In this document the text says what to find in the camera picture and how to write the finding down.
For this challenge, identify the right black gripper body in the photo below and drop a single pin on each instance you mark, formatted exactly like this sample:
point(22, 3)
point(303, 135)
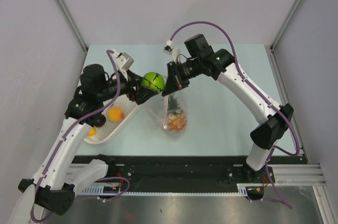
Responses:
point(185, 72)

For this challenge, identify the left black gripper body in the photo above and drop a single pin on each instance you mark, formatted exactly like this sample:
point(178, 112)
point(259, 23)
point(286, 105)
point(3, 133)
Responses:
point(126, 88)

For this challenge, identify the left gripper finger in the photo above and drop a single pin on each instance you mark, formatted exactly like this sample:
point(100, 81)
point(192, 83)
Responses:
point(144, 94)
point(133, 77)

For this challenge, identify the green toy watermelon ball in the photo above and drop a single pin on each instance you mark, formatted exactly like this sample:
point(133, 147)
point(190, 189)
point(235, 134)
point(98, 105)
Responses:
point(153, 81)

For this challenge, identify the clear zip top bag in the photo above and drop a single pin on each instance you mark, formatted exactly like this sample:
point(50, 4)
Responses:
point(156, 108)

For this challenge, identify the toy peach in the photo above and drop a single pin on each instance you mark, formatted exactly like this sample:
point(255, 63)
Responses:
point(115, 114)

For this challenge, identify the orange toy pineapple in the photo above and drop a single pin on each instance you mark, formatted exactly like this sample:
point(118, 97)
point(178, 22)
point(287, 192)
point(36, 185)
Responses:
point(176, 117)

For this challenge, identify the toy orange mango slice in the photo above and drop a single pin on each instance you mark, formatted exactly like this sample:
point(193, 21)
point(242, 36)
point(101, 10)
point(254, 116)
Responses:
point(92, 131)

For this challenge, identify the toy chocolate donut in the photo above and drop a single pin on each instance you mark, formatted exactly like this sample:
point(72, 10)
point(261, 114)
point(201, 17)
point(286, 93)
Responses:
point(100, 121)

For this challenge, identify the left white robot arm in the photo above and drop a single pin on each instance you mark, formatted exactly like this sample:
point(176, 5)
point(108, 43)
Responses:
point(50, 187)

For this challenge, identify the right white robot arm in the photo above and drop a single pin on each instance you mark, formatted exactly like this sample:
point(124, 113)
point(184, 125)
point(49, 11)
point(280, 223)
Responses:
point(271, 116)

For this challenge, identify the white perforated plastic basket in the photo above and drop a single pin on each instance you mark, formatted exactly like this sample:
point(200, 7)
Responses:
point(110, 129)

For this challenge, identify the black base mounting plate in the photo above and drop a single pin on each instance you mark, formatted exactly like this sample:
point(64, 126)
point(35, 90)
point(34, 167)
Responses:
point(193, 169)

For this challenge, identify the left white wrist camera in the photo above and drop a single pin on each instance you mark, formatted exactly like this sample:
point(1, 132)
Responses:
point(123, 61)

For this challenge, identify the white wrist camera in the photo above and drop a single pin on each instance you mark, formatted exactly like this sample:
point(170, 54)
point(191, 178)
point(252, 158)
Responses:
point(123, 61)
point(170, 49)

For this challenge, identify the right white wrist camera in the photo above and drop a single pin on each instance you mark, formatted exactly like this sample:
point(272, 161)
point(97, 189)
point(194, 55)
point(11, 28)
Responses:
point(170, 49)

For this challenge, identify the white slotted cable duct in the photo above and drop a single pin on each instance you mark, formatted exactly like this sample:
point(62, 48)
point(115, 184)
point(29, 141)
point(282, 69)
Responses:
point(113, 189)

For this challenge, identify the left aluminium frame post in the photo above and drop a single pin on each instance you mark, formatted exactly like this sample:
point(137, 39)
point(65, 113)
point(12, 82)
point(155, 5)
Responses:
point(71, 24)

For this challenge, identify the aluminium frame post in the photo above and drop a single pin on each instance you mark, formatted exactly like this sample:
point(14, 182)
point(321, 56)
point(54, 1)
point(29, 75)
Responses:
point(286, 23)
point(71, 24)

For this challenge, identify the right aluminium frame post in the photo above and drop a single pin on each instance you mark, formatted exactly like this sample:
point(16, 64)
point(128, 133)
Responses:
point(286, 23)

